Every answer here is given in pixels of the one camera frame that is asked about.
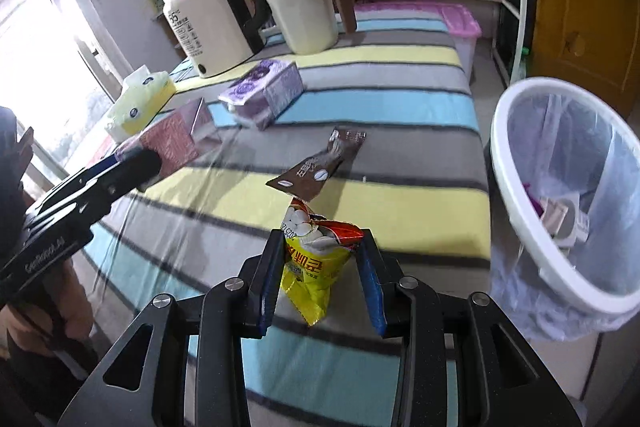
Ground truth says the yellow snack bag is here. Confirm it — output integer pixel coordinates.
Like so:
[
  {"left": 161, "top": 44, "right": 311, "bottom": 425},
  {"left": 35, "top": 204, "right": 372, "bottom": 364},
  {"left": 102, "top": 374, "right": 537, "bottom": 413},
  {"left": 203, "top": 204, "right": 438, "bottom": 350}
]
[{"left": 281, "top": 198, "right": 364, "bottom": 326}]

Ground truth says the purple milk carton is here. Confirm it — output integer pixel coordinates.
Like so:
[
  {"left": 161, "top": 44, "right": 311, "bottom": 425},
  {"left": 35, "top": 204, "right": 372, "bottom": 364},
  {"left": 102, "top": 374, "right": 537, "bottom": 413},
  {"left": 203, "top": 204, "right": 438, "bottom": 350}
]
[{"left": 218, "top": 58, "right": 305, "bottom": 131}]

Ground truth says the brown coffee sachet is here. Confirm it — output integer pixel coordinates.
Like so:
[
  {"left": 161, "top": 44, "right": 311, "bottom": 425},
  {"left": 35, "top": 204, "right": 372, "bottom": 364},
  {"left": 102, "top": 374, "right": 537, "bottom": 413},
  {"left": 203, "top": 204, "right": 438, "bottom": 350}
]
[{"left": 266, "top": 128, "right": 367, "bottom": 202}]

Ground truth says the white trash bin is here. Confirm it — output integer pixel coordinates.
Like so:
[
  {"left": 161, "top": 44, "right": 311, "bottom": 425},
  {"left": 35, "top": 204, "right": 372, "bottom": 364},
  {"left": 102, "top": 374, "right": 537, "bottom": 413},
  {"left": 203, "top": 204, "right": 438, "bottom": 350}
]
[{"left": 487, "top": 77, "right": 639, "bottom": 341}]

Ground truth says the left hand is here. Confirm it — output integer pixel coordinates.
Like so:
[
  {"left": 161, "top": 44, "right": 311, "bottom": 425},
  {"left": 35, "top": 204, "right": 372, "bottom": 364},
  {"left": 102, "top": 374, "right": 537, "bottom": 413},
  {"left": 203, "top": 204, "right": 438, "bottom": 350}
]
[{"left": 1, "top": 259, "right": 93, "bottom": 357}]

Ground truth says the yellow tissue pack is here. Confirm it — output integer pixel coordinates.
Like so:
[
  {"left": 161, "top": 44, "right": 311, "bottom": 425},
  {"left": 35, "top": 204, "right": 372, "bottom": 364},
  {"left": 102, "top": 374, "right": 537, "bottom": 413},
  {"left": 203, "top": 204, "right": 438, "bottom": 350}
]
[{"left": 104, "top": 65, "right": 176, "bottom": 143}]

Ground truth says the white electric kettle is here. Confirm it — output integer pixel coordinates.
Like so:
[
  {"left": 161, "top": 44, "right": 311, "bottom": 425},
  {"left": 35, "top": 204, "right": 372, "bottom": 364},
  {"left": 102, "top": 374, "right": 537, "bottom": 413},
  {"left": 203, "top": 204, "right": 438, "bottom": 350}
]
[{"left": 163, "top": 0, "right": 271, "bottom": 78}]

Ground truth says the striped tablecloth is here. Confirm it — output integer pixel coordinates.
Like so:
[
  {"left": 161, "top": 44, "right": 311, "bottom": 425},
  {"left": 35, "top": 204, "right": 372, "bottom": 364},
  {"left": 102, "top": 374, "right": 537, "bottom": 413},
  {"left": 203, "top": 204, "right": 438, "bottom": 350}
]
[{"left": 74, "top": 10, "right": 490, "bottom": 426}]

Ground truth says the cream brown mug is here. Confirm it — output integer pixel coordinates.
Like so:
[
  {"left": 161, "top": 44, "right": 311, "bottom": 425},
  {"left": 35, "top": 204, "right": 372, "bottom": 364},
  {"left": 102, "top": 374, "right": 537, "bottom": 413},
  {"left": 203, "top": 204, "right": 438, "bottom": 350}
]
[{"left": 267, "top": 0, "right": 357, "bottom": 55}]

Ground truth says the pink lid storage box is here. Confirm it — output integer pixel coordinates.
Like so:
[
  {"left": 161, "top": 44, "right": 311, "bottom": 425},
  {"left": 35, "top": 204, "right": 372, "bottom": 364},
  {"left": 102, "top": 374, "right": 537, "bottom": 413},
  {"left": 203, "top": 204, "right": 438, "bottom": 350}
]
[{"left": 356, "top": 0, "right": 483, "bottom": 81}]

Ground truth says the wooden door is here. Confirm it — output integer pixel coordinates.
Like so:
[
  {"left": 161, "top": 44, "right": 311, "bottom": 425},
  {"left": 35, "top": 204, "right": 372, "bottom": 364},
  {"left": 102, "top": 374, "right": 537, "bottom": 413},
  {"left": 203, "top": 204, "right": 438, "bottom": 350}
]
[{"left": 529, "top": 0, "right": 639, "bottom": 117}]

